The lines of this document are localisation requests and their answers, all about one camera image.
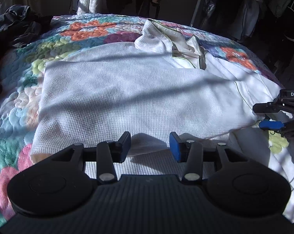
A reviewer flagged white waffle-knit pajama top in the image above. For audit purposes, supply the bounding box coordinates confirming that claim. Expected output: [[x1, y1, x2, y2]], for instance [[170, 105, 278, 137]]
[[30, 20, 294, 221]]

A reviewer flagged dark blue clothes pile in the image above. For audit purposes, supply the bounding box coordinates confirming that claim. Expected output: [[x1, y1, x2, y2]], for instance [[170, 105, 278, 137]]
[[0, 5, 53, 49]]

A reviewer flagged floral quilted bedspread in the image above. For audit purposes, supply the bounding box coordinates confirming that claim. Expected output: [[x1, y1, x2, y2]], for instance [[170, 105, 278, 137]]
[[0, 14, 281, 227]]

